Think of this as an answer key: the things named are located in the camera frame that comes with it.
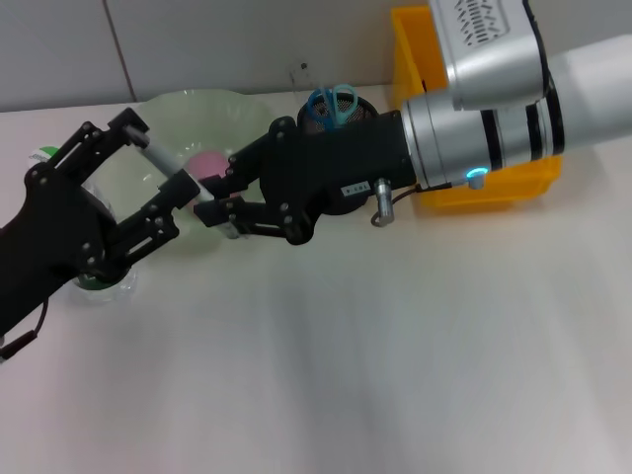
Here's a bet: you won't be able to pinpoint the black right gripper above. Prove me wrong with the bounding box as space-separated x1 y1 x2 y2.
193 109 420 247

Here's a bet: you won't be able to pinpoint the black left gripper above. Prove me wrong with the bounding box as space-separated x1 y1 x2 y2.
0 107 201 338

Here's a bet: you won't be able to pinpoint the silver ballpoint pen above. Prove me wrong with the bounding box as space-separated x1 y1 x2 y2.
125 125 242 241

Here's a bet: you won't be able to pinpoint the pink toy peach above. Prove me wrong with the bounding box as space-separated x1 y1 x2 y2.
183 151 251 204

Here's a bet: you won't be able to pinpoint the blue scissors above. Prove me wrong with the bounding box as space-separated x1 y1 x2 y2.
306 84 357 130

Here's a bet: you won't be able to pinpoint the clear green-label water bottle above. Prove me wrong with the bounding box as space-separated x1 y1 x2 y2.
27 145 140 307

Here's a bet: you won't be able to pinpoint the transparent plastic ruler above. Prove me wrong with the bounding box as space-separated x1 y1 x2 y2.
288 61 322 103

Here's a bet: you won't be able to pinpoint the pale green glass fruit plate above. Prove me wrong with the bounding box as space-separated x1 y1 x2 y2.
93 88 277 258

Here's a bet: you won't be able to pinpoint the black mesh pen holder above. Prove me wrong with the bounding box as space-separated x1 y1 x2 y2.
296 93 396 217

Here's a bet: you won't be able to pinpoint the yellow plastic bin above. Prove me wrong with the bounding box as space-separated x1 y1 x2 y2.
392 4 564 212

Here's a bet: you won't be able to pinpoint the right gripper cable with connector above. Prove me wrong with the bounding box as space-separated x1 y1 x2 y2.
370 167 489 228

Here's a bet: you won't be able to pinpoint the gripper cable with connector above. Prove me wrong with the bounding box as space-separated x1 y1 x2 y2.
370 167 489 228
0 294 51 365

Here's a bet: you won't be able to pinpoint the left gripper cable with connector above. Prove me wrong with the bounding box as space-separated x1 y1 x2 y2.
0 294 51 365

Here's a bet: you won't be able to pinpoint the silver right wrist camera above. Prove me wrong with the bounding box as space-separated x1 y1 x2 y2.
427 0 553 113

